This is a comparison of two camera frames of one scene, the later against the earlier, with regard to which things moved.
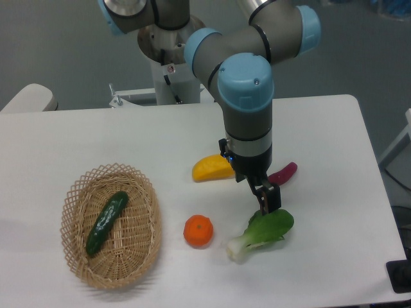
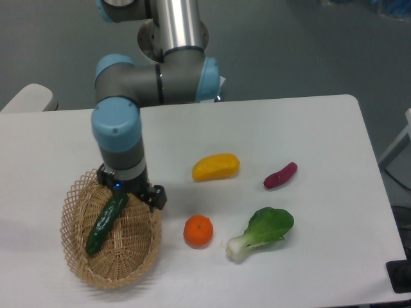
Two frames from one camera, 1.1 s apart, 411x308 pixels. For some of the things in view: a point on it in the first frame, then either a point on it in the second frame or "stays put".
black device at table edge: [399, 273] stays put
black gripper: [257, 166] → [139, 187]
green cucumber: [111, 210] stays put
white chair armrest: [33, 97] stays put
